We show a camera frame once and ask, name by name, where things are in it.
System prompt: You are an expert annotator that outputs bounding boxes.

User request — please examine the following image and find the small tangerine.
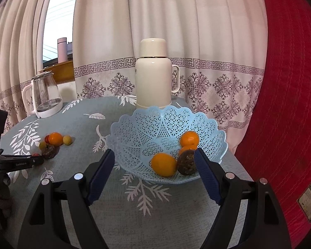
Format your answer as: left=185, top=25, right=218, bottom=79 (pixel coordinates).
left=180, top=131, right=200, bottom=149
left=178, top=146, right=197, bottom=156

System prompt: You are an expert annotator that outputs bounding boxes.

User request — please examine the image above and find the wooden windowsill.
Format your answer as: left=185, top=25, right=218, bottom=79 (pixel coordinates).
left=44, top=61, right=74, bottom=83

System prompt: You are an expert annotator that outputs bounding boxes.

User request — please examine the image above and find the gold fabric label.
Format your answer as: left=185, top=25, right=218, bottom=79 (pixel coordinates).
left=297, top=179, right=311, bottom=223

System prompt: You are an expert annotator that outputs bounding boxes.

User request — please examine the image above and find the light blue plastic lattice basket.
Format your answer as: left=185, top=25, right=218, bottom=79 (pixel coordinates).
left=106, top=104, right=228, bottom=184

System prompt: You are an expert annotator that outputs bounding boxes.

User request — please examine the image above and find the pink patterned curtain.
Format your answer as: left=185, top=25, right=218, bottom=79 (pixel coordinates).
left=72, top=0, right=267, bottom=153
left=0, top=0, right=57, bottom=135

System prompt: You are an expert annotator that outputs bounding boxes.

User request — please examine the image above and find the dark brown round fruit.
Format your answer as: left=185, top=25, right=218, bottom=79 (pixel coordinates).
left=177, top=149, right=198, bottom=176
left=41, top=144, right=60, bottom=159

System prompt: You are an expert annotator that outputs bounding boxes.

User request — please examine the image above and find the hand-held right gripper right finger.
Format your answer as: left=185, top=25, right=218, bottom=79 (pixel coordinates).
left=194, top=148, right=292, bottom=249

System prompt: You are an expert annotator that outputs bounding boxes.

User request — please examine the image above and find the red quilted blanket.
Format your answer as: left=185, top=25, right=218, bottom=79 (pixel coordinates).
left=234, top=0, right=311, bottom=249

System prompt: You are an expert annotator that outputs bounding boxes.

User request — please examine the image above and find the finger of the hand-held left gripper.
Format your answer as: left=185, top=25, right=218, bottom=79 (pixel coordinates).
left=28, top=156, right=44, bottom=167

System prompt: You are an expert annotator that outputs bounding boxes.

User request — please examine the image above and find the pink bottle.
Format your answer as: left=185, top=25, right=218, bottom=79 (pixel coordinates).
left=57, top=38, right=67, bottom=62

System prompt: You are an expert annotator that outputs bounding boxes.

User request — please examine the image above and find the orange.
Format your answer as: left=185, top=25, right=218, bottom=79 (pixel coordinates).
left=48, top=132, right=63, bottom=146
left=151, top=153, right=178, bottom=177

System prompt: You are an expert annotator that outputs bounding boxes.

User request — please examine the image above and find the glass kettle with pink handle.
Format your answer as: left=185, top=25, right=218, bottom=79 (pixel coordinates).
left=22, top=71, right=63, bottom=119

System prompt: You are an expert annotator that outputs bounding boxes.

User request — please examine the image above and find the cream thermos flask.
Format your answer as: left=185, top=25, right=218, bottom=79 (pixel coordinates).
left=135, top=38, right=180, bottom=109

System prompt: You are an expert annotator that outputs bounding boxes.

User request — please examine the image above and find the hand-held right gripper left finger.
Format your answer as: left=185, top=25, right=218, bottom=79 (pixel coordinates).
left=17, top=148, right=116, bottom=249

